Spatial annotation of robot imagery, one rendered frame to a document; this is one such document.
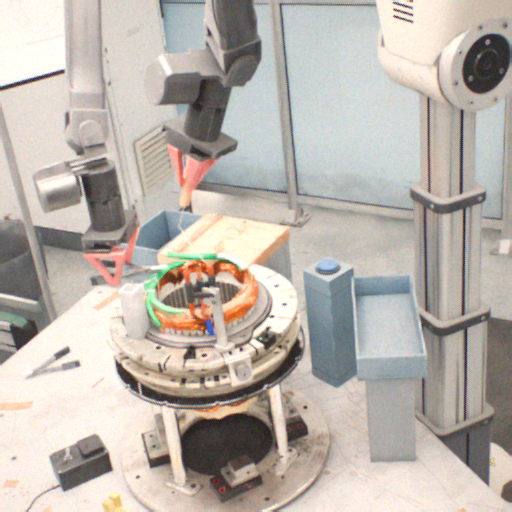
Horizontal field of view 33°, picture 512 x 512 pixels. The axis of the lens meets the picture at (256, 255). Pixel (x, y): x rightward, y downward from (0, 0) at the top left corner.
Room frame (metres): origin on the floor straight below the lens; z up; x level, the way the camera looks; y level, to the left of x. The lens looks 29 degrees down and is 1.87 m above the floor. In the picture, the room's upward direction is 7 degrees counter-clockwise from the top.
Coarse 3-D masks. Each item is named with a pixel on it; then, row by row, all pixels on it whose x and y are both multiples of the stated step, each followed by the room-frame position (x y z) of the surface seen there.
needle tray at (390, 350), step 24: (360, 288) 1.33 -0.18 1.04; (384, 288) 1.32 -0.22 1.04; (408, 288) 1.32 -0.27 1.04; (360, 312) 1.28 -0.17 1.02; (384, 312) 1.27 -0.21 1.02; (408, 312) 1.26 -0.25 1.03; (360, 336) 1.20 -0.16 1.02; (384, 336) 1.19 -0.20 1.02; (408, 336) 1.19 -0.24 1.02; (360, 360) 1.09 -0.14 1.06; (384, 360) 1.08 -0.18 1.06; (408, 360) 1.08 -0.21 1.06; (384, 384) 1.16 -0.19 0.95; (408, 384) 1.15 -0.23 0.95; (384, 408) 1.16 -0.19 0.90; (408, 408) 1.15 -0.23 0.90; (384, 432) 1.16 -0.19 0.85; (408, 432) 1.15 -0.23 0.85; (384, 456) 1.16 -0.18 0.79; (408, 456) 1.15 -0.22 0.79
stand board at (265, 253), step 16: (224, 224) 1.61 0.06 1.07; (256, 224) 1.59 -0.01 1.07; (272, 224) 1.58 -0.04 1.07; (176, 240) 1.56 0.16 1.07; (208, 240) 1.54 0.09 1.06; (224, 240) 1.53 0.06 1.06; (240, 240) 1.53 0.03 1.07; (256, 240) 1.52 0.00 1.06; (272, 240) 1.51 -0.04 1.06; (160, 256) 1.51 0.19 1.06; (240, 256) 1.46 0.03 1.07; (256, 256) 1.45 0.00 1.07
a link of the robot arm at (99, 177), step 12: (72, 168) 1.25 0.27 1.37; (84, 168) 1.26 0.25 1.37; (96, 168) 1.25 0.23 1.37; (108, 168) 1.26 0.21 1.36; (84, 180) 1.25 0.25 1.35; (96, 180) 1.24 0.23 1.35; (108, 180) 1.25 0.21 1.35; (84, 192) 1.26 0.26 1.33; (96, 192) 1.24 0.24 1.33; (108, 192) 1.25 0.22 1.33
